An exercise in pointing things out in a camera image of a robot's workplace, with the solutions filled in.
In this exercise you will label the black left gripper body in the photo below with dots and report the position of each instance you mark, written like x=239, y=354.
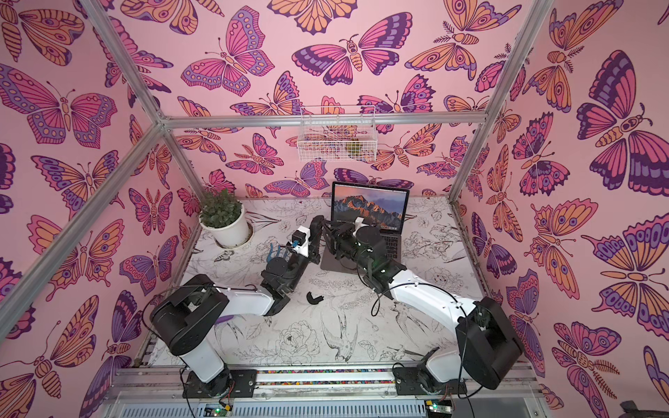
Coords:
x=313, y=258

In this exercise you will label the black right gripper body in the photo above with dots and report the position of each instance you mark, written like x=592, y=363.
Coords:
x=328, y=238

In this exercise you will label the grey laptop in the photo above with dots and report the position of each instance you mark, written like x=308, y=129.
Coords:
x=381, y=206

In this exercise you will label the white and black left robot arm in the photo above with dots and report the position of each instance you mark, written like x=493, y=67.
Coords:
x=186, y=317

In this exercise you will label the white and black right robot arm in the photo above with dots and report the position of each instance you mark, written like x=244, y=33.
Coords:
x=487, y=345

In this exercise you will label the blue yellow garden hand rake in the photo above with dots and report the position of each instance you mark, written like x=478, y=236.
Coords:
x=277, y=253

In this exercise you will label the green plant in white pot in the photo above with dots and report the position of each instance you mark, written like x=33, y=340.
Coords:
x=224, y=216

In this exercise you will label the green circuit board right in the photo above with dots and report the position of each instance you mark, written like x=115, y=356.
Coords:
x=438, y=409

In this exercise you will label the green circuit board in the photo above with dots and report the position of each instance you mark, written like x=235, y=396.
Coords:
x=217, y=410
x=438, y=409

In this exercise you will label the green circuit board left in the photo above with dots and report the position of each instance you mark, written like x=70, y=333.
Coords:
x=217, y=410

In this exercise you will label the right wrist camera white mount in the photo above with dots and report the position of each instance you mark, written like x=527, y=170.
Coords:
x=359, y=222

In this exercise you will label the white wire wall basket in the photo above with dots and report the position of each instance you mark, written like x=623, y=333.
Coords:
x=337, y=133

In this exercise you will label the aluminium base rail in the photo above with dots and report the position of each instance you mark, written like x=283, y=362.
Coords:
x=257, y=383

